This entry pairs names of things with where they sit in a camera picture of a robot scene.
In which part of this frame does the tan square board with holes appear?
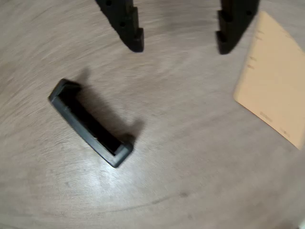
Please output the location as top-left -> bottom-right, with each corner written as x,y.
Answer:
233,10 -> 305,151

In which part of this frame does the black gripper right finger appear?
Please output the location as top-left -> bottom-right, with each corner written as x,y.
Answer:
215,0 -> 260,55

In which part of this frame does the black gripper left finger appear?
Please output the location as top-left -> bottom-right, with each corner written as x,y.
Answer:
95,0 -> 145,53

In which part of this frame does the black rectangular block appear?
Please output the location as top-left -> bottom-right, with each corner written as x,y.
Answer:
48,78 -> 134,168

